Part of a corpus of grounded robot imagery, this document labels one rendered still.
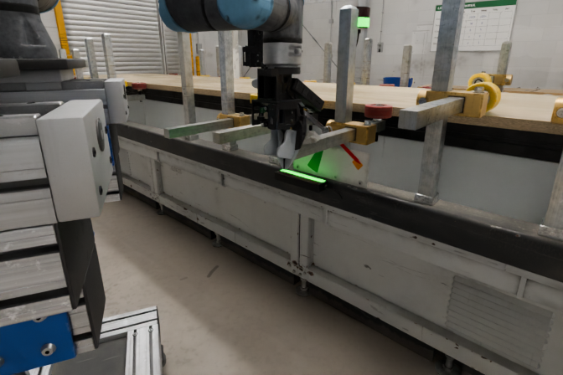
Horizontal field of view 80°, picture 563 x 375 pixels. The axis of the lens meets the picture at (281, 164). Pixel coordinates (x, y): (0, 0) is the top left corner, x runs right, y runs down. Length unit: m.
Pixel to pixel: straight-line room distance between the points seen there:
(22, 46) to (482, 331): 1.40
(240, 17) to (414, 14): 7.99
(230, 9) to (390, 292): 1.13
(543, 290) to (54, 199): 0.90
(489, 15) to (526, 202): 7.15
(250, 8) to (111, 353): 1.04
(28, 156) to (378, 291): 1.26
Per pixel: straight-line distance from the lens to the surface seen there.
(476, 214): 0.89
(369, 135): 0.92
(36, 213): 0.35
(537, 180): 1.06
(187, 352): 1.47
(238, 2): 0.55
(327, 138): 0.81
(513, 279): 0.95
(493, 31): 8.06
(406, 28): 8.49
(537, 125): 1.00
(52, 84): 0.83
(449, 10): 0.84
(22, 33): 0.84
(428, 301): 1.34
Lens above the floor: 1.04
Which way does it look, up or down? 17 degrees down
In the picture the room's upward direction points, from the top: straight up
